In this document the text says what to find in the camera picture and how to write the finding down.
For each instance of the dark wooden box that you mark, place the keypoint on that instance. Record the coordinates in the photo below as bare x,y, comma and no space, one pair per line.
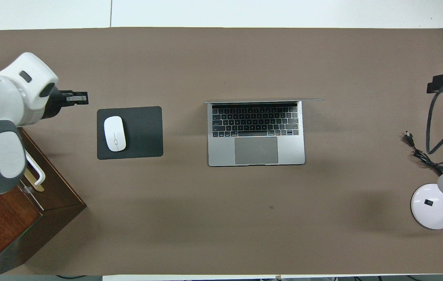
2,218

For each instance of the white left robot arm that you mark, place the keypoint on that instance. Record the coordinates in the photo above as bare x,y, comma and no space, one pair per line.
2,117

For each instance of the white desk lamp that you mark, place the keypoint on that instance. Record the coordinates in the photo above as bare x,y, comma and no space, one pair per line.
428,207

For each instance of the black mouse pad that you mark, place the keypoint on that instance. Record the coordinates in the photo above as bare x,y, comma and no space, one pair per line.
143,132

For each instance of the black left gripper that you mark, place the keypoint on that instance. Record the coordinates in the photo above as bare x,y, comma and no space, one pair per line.
55,101

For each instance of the grey laptop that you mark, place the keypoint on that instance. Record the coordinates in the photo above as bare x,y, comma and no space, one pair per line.
256,150

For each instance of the brown table mat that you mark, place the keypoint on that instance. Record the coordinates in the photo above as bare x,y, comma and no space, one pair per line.
245,234

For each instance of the white computer mouse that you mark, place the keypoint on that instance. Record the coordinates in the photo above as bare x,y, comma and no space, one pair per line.
115,133

